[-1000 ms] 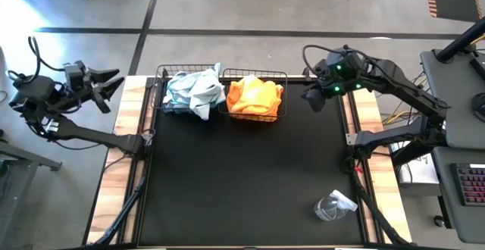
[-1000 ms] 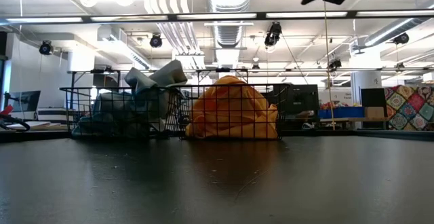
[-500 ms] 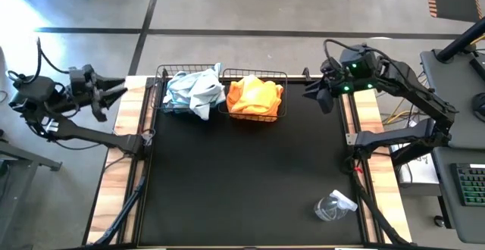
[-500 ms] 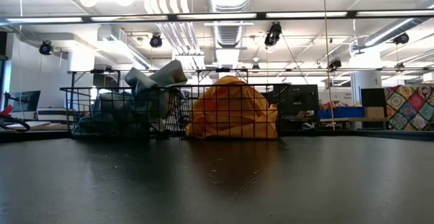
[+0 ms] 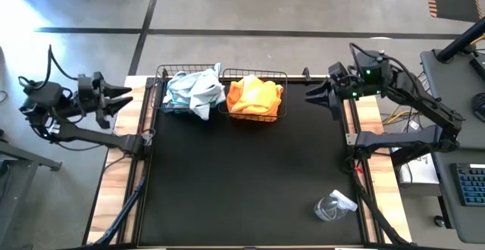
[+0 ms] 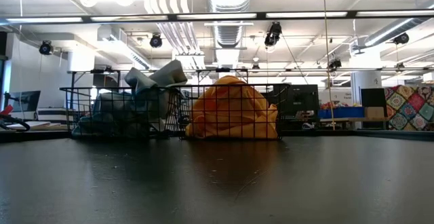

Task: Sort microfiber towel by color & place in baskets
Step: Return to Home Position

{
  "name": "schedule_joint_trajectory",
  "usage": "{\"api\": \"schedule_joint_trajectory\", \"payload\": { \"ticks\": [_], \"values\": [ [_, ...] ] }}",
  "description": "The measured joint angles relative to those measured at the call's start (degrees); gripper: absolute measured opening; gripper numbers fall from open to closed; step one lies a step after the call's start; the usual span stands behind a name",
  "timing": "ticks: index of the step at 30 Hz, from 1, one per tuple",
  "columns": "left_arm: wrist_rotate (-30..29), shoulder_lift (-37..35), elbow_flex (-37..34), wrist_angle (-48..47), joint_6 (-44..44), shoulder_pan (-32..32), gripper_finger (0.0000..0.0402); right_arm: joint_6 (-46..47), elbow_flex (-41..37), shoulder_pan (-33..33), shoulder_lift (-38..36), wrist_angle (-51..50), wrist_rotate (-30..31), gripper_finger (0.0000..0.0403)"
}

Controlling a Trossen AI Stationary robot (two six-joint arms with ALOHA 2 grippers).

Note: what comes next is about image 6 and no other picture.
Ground silver ventilation duct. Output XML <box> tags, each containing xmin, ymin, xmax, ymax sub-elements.
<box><xmin>206</xmin><ymin>0</ymin><xmax>254</xmax><ymax>49</ymax></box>
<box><xmin>364</xmin><ymin>16</ymin><xmax>427</xmax><ymax>47</ymax></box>

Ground yellow hanging cord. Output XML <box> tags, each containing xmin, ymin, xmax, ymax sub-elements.
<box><xmin>321</xmin><ymin>0</ymin><xmax>336</xmax><ymax>130</ymax></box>

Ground colourful patchwork quilt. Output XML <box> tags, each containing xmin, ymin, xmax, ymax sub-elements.
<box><xmin>384</xmin><ymin>84</ymin><xmax>434</xmax><ymax>132</ymax></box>

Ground black looped cable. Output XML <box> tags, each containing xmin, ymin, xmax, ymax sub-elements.
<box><xmin>0</xmin><ymin>114</ymin><xmax>31</xmax><ymax>132</ymax></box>

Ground brown cardboard box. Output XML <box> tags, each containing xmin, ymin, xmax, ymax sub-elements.
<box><xmin>364</xmin><ymin>107</ymin><xmax>386</xmax><ymax>119</ymax></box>

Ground distant black table frame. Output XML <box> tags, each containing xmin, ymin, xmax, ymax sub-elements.
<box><xmin>66</xmin><ymin>68</ymin><xmax>122</xmax><ymax>90</ymax></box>

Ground black table mat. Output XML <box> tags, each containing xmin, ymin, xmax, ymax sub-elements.
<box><xmin>0</xmin><ymin>134</ymin><xmax>434</xmax><ymax>224</ymax></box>

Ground grey towels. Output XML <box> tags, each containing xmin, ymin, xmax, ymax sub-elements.
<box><xmin>98</xmin><ymin>91</ymin><xmax>170</xmax><ymax>132</ymax></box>

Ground blue storage bin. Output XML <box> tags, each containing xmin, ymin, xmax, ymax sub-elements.
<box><xmin>318</xmin><ymin>107</ymin><xmax>366</xmax><ymax>119</ymax></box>

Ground white shelf unit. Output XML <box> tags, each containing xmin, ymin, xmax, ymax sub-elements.
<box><xmin>37</xmin><ymin>107</ymin><xmax>68</xmax><ymax>125</ymax></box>

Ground black wire basket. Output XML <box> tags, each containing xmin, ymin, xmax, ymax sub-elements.
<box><xmin>174</xmin><ymin>83</ymin><xmax>291</xmax><ymax>140</ymax></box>
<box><xmin>60</xmin><ymin>85</ymin><xmax>186</xmax><ymax>140</ymax></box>

